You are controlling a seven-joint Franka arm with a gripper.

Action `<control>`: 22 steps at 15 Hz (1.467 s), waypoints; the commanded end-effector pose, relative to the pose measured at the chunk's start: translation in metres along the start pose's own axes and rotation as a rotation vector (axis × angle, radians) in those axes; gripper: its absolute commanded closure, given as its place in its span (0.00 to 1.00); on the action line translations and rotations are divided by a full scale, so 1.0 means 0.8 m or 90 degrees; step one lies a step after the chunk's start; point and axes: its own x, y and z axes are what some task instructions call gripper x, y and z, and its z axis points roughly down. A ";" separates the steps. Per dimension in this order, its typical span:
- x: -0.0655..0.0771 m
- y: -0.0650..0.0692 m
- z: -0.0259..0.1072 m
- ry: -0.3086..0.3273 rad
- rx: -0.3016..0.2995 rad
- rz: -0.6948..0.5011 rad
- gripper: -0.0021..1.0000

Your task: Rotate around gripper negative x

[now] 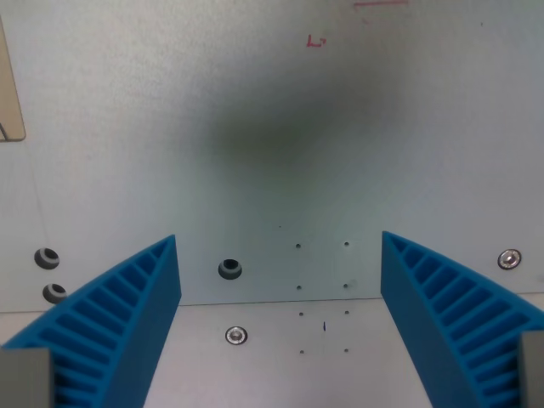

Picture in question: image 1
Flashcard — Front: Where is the beige wooden board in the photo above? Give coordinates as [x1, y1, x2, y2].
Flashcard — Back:
[0, 14, 27, 144]

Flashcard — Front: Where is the silver countersunk screw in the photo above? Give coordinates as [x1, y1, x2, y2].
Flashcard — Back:
[224, 326, 250, 347]
[496, 248, 523, 271]

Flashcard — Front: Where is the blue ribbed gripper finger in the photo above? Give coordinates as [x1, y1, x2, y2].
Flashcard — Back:
[0, 234, 183, 408]
[380, 230, 544, 408]

